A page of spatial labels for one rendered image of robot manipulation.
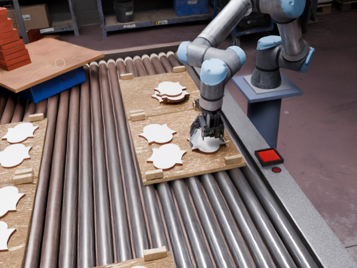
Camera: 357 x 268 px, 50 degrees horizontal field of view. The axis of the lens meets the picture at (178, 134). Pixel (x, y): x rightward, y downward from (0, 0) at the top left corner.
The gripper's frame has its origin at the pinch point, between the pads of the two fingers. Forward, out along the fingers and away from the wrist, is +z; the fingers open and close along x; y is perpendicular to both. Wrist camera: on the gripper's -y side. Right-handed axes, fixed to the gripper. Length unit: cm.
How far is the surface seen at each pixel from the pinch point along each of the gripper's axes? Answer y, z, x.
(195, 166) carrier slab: 11.9, -2.1, -7.1
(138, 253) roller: 41, -8, -31
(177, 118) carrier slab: -19.6, 6.0, -5.9
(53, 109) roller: -47, 15, -57
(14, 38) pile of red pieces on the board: -80, -4, -70
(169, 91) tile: -36.7, 5.5, -5.5
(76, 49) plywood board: -90, 13, -44
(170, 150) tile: 1.9, -0.8, -13.6
